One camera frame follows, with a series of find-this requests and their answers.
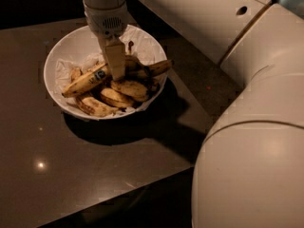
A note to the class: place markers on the banana with blue sticker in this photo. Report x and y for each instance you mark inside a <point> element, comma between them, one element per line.
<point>98,74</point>

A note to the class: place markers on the lower middle banana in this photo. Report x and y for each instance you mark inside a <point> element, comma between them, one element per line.
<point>115,98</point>

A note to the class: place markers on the bottom front banana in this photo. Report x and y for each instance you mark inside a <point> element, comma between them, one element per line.
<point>93,107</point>

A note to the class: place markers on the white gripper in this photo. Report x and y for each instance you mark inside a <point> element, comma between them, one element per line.
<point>105,21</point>

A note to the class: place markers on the small banana at left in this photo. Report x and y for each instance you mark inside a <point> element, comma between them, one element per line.
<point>75,74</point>

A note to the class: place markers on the white bowl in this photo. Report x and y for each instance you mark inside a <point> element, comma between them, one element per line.
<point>76,48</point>

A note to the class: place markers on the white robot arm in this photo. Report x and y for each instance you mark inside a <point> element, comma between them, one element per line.
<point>250,170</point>

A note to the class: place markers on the long banana pointing right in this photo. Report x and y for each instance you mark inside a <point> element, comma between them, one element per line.
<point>158,67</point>

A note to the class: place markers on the spotted middle banana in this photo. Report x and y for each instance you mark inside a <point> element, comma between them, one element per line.
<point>130,88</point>

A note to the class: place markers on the dark small banana right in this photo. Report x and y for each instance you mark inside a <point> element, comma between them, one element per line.
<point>153,85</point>

